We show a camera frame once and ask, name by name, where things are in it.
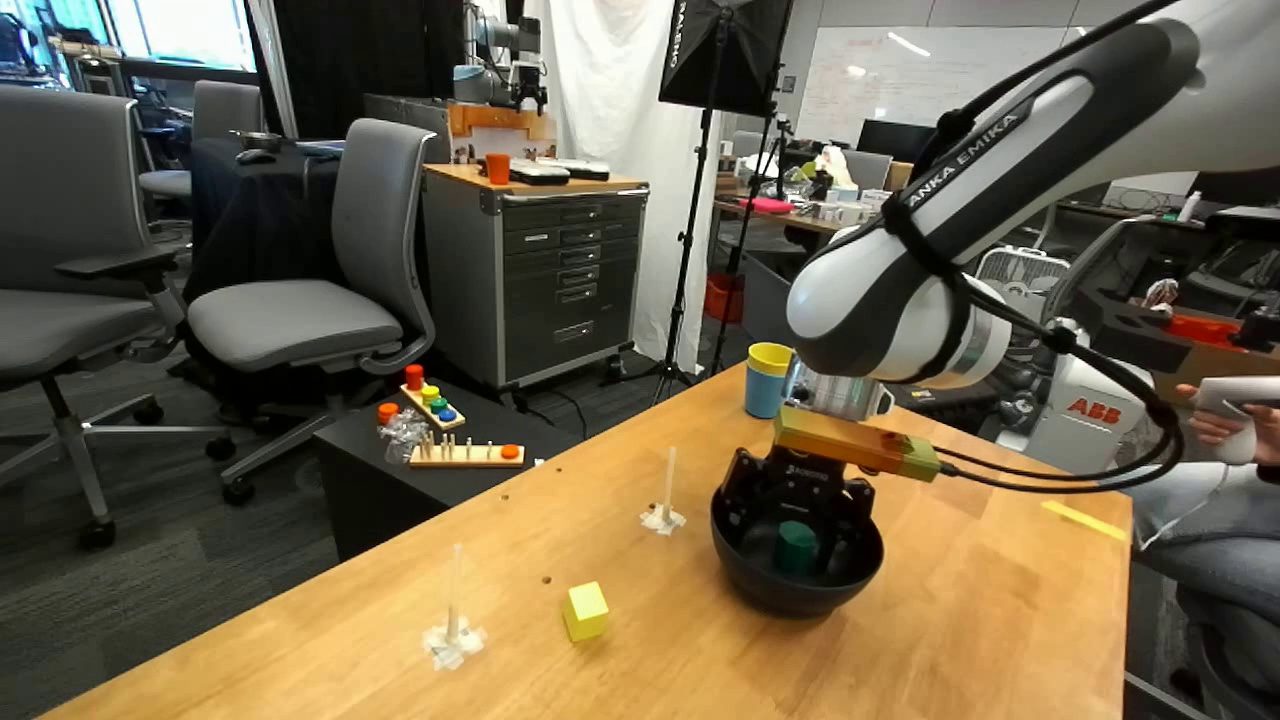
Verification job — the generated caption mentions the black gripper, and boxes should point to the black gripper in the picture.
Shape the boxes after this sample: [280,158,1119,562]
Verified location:
[723,451,876,542]

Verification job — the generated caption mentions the green cylinder block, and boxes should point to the green cylinder block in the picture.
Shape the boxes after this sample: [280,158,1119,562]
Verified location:
[774,518,820,575]

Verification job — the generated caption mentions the yellow cube block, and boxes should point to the yellow cube block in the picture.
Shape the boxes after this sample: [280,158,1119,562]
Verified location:
[559,580,612,642]

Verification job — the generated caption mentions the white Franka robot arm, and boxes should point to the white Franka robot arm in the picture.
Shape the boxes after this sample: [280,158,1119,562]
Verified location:
[785,0,1280,389]

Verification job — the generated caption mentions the white ABB robot base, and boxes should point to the white ABB robot base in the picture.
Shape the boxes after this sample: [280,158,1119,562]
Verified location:
[1029,355,1149,470]

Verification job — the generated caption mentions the black bowl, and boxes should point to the black bowl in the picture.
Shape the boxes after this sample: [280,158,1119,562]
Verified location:
[714,447,885,616]

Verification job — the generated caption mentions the yellow and blue stacked cups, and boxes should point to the yellow and blue stacked cups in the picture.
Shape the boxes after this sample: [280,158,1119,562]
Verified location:
[743,341,795,421]

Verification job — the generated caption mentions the grey metal drawer cabinet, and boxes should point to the grey metal drawer cabinet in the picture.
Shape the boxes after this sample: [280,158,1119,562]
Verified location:
[426,163,648,389]

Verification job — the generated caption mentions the wooden peg board toy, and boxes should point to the wooden peg board toy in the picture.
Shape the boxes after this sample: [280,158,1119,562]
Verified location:
[406,444,530,469]

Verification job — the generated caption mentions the colourful wooden stacking toy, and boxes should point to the colourful wooden stacking toy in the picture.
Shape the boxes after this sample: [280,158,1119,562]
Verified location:
[401,363,463,430]

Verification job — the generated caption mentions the black low side table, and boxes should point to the black low side table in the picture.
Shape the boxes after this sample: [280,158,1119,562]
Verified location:
[317,383,572,556]

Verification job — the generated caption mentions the orange cup on cabinet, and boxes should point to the orange cup on cabinet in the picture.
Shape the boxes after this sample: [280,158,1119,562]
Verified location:
[486,150,512,182]

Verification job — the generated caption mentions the black softbox studio light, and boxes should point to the black softbox studio light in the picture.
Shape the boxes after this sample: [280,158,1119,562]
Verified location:
[659,0,792,114]

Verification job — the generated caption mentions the grey office chair near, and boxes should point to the grey office chair near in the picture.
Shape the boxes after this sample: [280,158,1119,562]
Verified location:
[189,114,438,503]

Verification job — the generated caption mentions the grey office chair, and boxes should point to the grey office chair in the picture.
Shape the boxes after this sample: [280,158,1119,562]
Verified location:
[0,84,238,548]
[189,114,438,503]

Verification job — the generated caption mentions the grey office chair far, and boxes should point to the grey office chair far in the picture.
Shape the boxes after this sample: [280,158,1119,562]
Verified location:
[0,84,238,548]

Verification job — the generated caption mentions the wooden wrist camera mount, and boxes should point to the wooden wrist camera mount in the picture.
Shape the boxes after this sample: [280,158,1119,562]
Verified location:
[774,407,941,481]

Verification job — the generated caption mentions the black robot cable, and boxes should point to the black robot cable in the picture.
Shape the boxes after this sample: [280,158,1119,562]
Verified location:
[876,0,1193,496]

